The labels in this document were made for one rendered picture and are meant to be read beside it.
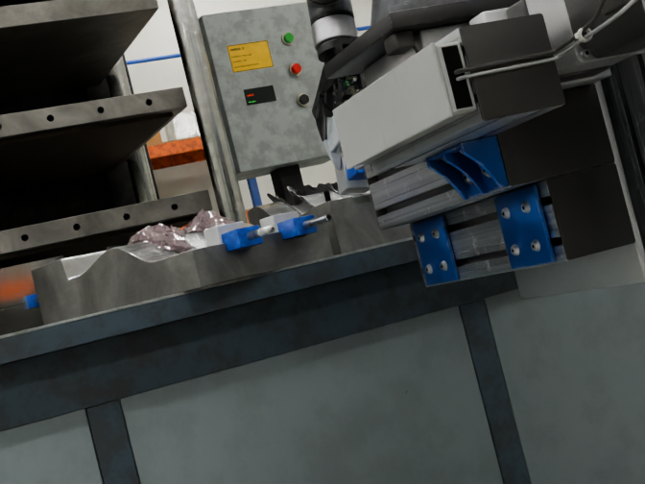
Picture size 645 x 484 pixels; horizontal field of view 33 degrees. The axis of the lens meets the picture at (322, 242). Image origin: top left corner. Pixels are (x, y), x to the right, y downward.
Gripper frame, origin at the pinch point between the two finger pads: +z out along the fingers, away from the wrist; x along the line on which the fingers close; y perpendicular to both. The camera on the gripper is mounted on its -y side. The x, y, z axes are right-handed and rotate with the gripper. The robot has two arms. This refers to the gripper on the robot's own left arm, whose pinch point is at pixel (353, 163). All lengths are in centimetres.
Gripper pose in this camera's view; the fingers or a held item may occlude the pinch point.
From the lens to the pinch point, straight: 182.1
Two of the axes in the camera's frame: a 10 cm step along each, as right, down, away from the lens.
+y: 3.6, -2.7, -8.9
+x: 9.2, -0.7, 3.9
